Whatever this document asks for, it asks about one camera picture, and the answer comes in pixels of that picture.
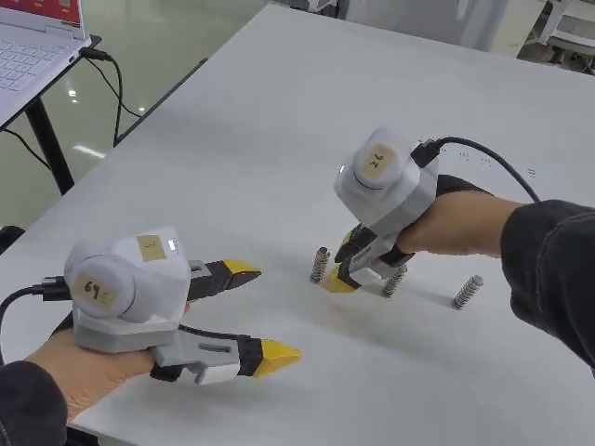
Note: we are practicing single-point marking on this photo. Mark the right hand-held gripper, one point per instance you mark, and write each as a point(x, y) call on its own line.
point(395, 190)

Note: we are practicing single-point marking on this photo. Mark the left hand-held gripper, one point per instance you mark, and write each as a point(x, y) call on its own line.
point(139, 279)

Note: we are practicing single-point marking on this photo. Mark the metal coil spring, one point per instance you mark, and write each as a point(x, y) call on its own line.
point(320, 265)
point(467, 292)
point(394, 282)

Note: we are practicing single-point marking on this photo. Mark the person's left forearm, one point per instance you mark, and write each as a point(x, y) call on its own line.
point(28, 409)

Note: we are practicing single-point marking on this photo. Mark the person's right hand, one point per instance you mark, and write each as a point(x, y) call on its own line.
point(460, 223)

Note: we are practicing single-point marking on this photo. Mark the person's left hand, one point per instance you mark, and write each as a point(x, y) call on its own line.
point(93, 376)

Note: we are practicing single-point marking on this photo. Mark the black laptop stand table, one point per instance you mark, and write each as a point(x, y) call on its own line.
point(48, 139)

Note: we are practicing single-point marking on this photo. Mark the white laptop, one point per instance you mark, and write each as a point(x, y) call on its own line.
point(32, 56)

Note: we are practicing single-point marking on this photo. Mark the white background shelf frame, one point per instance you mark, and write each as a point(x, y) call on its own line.
point(564, 32)

